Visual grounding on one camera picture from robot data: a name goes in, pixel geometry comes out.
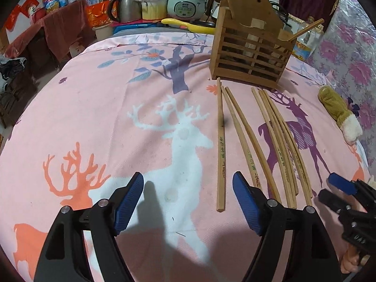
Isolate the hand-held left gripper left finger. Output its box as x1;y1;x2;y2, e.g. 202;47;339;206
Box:
34;172;144;282

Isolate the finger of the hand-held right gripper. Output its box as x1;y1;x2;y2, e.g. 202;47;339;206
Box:
318;189;351;215
328;173;359;195

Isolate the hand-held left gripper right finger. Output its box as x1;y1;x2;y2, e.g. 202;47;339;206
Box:
232;171;343;282

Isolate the wooden chopstick holder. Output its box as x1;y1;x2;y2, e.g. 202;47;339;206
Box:
208;0;294;89

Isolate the person's right hand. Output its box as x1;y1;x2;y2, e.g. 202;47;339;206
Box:
340;246;371;274

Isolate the yellow and white plush toy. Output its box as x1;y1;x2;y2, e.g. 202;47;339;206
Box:
318;85;363;145

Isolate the pink deer printed blanket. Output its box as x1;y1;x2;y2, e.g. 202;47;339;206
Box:
0;32;372;282

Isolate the floral mattress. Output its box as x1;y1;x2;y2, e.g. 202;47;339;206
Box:
305;0;376;165

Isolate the clear plastic bottle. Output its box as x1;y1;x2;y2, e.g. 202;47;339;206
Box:
294;16;324;62

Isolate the pile of dark clothes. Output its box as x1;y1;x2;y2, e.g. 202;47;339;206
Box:
0;56;39;127

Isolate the white plastic bucket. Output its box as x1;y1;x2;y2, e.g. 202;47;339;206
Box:
93;23;114;40

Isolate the blue tray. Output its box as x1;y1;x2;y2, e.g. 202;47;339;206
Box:
112;19;188;34

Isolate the dark red cloth cover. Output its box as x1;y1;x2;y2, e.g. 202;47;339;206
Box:
4;0;94;62

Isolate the red printed box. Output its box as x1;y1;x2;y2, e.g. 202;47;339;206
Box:
85;1;114;27

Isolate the yellow pot with lid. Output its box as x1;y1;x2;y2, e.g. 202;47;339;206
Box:
134;0;168;21

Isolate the steel electric kettle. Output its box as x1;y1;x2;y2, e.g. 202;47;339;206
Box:
108;0;143;23

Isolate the pale green rice cooker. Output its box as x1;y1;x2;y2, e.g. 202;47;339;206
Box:
167;0;206;22

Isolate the cooking oil bottle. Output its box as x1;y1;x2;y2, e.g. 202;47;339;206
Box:
43;0;61;14

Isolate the red paper wall decoration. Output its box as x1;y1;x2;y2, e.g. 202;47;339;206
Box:
19;0;40;18

